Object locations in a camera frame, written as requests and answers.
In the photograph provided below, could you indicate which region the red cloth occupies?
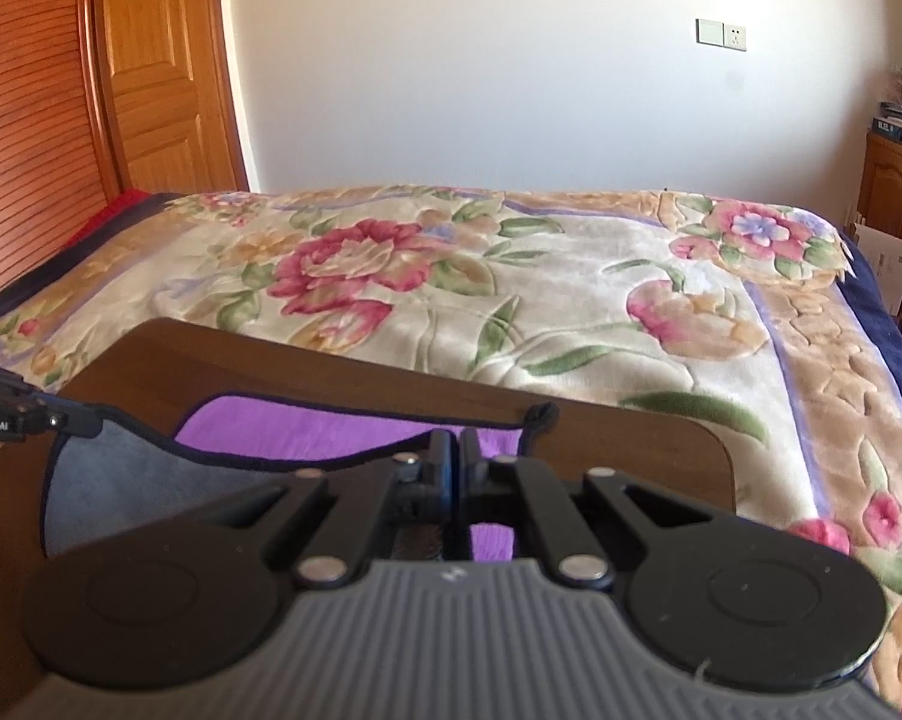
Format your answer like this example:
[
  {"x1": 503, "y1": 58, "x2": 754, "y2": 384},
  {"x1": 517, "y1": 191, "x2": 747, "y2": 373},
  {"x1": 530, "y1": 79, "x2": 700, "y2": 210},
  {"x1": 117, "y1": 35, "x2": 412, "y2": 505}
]
[{"x1": 61, "y1": 190, "x2": 152, "y2": 252}]

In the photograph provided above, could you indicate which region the wooden wardrobe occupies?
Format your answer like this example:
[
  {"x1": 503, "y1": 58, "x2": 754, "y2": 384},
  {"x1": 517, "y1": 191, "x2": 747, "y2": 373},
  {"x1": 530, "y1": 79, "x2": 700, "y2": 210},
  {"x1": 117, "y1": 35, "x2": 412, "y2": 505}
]
[{"x1": 76, "y1": 0, "x2": 251, "y2": 200}]

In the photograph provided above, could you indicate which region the white cardboard box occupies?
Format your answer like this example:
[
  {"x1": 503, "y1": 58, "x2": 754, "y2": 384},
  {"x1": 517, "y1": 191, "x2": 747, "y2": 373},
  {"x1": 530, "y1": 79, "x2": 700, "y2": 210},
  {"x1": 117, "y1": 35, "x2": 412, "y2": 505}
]
[{"x1": 850, "y1": 216, "x2": 902, "y2": 316}]

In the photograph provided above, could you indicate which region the dark blue bed sheet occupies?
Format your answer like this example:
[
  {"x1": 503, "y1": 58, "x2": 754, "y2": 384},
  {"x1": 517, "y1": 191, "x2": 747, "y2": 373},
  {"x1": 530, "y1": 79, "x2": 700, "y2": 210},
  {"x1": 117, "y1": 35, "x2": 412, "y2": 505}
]
[{"x1": 835, "y1": 229, "x2": 902, "y2": 481}]

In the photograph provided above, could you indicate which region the purple towel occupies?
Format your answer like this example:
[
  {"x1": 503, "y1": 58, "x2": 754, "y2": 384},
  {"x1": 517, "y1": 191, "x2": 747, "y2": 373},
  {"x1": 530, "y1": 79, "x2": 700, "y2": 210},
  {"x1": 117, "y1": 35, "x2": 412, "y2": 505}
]
[{"x1": 41, "y1": 391, "x2": 561, "y2": 563}]

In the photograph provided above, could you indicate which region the brown wooden lap table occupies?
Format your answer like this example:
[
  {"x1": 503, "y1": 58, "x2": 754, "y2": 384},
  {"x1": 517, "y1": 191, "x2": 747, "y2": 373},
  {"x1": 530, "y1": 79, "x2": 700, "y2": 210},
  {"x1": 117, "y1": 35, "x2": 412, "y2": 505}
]
[{"x1": 0, "y1": 317, "x2": 737, "y2": 717}]

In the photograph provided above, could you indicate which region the wooden cabinet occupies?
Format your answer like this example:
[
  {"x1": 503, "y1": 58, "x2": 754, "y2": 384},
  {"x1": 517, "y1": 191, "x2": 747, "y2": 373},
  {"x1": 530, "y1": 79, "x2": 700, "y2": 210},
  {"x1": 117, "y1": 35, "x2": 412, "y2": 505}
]
[{"x1": 857, "y1": 129, "x2": 902, "y2": 320}]

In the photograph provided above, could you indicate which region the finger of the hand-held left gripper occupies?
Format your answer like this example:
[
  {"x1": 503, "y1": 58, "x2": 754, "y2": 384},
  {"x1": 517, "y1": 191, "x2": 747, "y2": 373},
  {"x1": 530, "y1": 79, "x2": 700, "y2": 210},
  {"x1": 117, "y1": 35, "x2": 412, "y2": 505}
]
[{"x1": 0, "y1": 357, "x2": 111, "y2": 439}]

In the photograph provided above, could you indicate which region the floral blanket bed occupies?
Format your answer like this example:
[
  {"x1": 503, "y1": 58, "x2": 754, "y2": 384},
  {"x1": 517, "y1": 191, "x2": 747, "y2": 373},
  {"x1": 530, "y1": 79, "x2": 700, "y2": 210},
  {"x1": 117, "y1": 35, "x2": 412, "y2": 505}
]
[{"x1": 0, "y1": 185, "x2": 902, "y2": 720}]

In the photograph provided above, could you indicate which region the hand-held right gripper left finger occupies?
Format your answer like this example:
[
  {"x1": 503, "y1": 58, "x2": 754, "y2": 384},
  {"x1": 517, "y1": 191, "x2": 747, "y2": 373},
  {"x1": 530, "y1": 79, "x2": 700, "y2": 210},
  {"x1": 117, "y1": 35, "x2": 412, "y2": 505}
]
[{"x1": 175, "y1": 429, "x2": 458, "y2": 589}]

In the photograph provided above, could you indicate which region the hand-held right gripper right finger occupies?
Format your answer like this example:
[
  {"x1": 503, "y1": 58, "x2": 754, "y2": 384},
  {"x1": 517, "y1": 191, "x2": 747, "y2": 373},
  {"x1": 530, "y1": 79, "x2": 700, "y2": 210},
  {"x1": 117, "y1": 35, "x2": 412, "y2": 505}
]
[{"x1": 458, "y1": 427, "x2": 731, "y2": 590}]

